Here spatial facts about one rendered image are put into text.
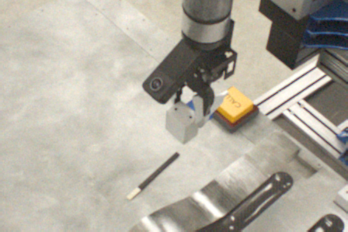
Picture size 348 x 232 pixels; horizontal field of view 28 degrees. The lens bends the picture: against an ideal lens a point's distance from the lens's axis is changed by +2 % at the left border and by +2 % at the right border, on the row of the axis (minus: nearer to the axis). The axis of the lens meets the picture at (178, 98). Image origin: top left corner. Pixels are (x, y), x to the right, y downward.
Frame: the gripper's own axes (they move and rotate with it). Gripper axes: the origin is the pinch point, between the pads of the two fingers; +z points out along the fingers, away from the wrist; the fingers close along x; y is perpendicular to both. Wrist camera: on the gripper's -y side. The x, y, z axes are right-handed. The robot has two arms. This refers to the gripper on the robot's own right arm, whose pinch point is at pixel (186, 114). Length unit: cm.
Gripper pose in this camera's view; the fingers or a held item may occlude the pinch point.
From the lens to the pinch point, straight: 120.5
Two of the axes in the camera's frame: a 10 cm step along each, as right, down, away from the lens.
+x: -6.7, -5.9, 4.4
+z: -0.6, 6.4, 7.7
